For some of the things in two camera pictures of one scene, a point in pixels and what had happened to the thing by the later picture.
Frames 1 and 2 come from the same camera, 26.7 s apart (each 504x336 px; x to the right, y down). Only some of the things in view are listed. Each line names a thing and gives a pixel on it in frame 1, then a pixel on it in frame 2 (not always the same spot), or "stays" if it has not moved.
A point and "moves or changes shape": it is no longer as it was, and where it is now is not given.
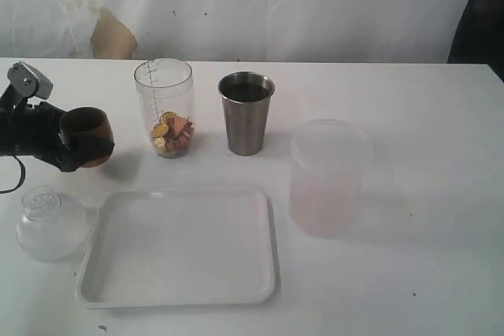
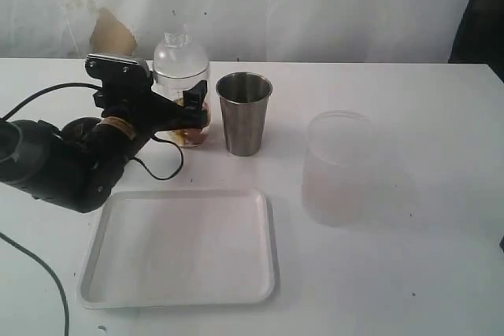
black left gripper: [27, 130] → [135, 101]
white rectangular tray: [181, 248] stays
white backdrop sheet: [235, 10] stays
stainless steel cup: [246, 97] stays
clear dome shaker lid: [53, 227] → [177, 58]
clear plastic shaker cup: [166, 90] moves or changes shape
